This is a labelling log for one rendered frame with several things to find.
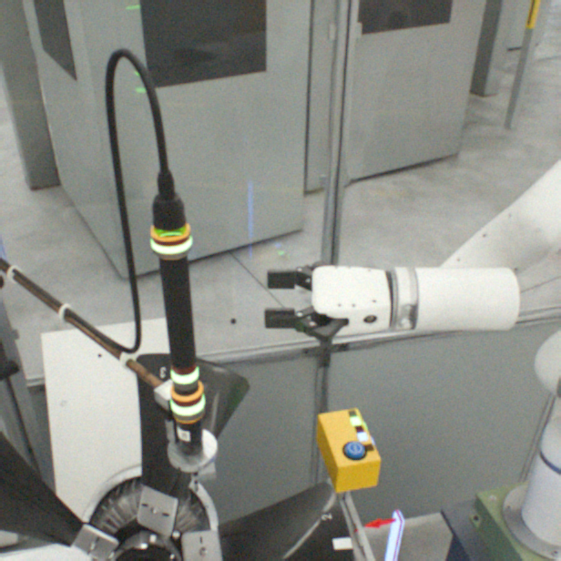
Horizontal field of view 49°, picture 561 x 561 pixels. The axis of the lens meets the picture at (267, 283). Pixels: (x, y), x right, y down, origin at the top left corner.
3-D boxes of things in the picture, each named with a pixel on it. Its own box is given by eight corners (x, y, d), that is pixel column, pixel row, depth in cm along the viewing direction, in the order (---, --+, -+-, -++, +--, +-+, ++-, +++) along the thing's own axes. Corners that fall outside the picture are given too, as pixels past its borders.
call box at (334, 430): (315, 443, 150) (317, 413, 144) (354, 437, 152) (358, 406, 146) (334, 497, 137) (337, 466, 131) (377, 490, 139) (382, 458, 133)
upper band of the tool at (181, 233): (145, 251, 69) (142, 229, 67) (175, 238, 71) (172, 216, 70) (169, 266, 66) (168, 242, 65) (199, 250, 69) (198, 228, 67)
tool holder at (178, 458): (149, 445, 89) (141, 397, 83) (186, 419, 93) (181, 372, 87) (189, 481, 84) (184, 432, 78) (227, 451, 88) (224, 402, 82)
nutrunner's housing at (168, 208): (175, 464, 89) (137, 172, 63) (195, 448, 91) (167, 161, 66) (192, 479, 87) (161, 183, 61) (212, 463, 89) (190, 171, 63)
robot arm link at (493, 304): (404, 270, 87) (418, 264, 78) (498, 270, 87) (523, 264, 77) (405, 329, 87) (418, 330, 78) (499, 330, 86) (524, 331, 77)
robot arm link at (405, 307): (413, 344, 81) (390, 344, 81) (403, 303, 88) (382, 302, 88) (421, 295, 76) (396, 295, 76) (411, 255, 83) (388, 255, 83)
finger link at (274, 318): (316, 341, 78) (263, 341, 78) (315, 325, 80) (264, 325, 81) (316, 322, 76) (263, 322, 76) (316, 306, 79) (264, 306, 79)
